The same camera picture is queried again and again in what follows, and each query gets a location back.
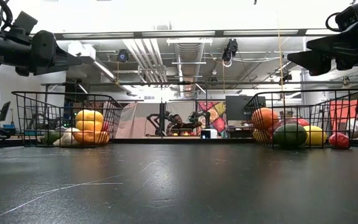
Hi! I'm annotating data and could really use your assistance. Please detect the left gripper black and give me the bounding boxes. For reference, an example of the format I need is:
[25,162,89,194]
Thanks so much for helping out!
[14,30,83,77]

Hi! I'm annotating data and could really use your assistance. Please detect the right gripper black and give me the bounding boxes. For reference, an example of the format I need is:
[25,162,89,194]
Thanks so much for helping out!
[287,18,354,77]

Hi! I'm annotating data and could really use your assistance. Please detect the yellow bell pepper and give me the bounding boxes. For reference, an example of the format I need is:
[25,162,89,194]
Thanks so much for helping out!
[75,109,104,132]

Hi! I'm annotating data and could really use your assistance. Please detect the yellow lemon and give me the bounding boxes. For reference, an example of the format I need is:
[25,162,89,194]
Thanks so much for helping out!
[303,124,328,146]
[252,129,273,144]

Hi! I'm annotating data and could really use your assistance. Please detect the round orange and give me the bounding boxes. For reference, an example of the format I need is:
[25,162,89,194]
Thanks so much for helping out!
[251,107,280,131]

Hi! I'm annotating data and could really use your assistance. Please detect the green cucumber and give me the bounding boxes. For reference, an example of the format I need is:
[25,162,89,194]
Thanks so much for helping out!
[40,131,62,145]

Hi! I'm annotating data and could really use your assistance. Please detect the green avocado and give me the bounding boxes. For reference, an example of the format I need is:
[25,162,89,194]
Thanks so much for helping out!
[273,123,308,147]

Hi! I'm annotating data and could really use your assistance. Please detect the white garlic bulb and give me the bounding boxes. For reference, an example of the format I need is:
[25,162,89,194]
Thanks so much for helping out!
[53,126,80,147]

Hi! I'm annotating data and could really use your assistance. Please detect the small red produce piece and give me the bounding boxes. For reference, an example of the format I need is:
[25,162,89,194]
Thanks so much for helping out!
[328,132,351,149]

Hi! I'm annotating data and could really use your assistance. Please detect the white ceiling unit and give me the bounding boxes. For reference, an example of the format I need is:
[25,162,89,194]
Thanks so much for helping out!
[68,41,96,63]

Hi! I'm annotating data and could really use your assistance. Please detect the red curtain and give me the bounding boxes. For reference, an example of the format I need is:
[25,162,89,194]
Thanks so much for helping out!
[329,98,358,131]

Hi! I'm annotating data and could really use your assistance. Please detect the black tilted monitor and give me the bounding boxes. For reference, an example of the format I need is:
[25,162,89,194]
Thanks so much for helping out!
[0,101,11,122]

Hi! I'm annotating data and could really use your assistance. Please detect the black hanging ceiling device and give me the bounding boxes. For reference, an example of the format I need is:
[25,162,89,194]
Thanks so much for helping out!
[221,39,239,68]

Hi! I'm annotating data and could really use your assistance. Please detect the white curtain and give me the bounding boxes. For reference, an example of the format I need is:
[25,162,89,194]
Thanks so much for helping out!
[115,101,197,139]

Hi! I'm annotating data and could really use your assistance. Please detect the colourful patterned tapestry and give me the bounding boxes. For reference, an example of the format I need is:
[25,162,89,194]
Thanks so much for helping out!
[196,101,226,125]

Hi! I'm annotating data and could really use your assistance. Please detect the overhead light bar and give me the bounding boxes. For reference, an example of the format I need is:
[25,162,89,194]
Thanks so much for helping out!
[54,28,338,42]

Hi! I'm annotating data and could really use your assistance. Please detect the small white device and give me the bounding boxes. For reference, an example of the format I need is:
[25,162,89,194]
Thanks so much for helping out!
[200,128,218,140]

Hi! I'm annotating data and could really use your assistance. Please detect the black table mat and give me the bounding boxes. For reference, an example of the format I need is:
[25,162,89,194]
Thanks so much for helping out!
[0,142,358,224]

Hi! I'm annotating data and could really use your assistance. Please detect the black wire basket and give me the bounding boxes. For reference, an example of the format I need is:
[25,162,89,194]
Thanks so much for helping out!
[11,90,124,147]
[243,88,358,149]

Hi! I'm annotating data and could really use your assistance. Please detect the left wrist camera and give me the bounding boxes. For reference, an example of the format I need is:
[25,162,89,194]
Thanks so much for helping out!
[12,11,39,35]

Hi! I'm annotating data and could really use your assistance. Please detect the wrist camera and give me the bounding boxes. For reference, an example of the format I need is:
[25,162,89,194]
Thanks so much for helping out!
[12,11,39,35]
[334,0,358,31]

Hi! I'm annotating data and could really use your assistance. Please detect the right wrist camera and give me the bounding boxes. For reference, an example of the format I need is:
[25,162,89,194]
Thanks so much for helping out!
[334,0,358,31]

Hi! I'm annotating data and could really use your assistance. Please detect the black ceiling camera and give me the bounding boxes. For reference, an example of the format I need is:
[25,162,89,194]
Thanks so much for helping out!
[116,49,130,63]

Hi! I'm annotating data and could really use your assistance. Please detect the grey ceiling duct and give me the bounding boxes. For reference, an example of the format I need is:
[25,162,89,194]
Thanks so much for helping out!
[174,42,205,97]

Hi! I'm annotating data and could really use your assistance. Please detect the black table frame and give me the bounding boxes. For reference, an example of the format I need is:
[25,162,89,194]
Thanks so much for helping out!
[0,138,358,149]

